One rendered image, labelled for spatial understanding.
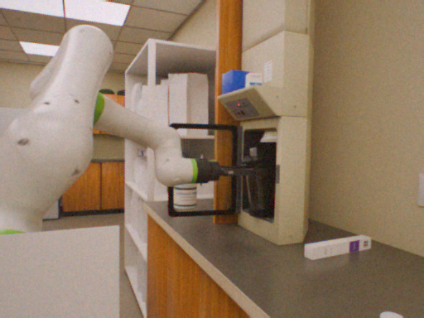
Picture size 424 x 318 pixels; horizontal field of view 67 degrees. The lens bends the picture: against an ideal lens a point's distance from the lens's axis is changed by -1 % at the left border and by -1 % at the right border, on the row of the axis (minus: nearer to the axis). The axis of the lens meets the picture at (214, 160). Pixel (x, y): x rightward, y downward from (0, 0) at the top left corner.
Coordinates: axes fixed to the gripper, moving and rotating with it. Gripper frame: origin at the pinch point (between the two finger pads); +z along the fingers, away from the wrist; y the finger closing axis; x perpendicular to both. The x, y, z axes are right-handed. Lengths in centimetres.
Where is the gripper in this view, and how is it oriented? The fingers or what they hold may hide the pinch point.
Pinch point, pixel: (254, 171)
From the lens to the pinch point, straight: 129.9
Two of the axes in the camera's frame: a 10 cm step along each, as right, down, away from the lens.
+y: -3.9, -0.5, 9.2
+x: -0.3, 10.0, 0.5
